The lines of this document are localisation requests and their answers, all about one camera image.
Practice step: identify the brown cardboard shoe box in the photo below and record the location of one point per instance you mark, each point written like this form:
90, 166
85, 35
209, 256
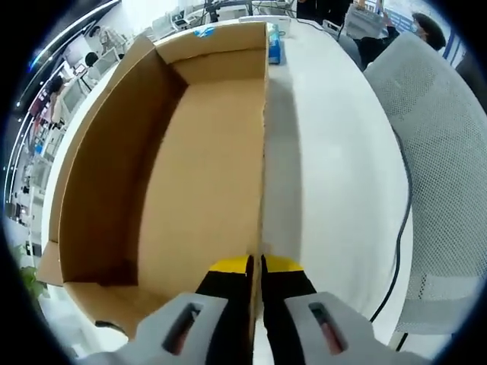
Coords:
198, 152

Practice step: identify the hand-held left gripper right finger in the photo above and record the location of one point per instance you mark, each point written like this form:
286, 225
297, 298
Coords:
335, 331

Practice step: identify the potted green plant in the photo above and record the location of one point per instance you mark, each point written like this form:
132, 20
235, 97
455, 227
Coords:
32, 277

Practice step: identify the blue tissue pack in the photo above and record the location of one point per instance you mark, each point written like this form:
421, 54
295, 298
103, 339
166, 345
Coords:
203, 33

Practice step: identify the grey crate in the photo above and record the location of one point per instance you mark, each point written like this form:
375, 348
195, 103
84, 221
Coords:
363, 17

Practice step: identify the blue soft item wipes pack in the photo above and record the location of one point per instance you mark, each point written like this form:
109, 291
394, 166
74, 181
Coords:
275, 49

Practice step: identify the grey mesh office chair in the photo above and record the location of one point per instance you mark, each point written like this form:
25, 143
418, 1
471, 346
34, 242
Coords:
437, 133

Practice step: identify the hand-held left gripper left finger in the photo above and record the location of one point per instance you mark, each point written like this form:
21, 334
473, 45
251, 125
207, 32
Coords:
179, 331

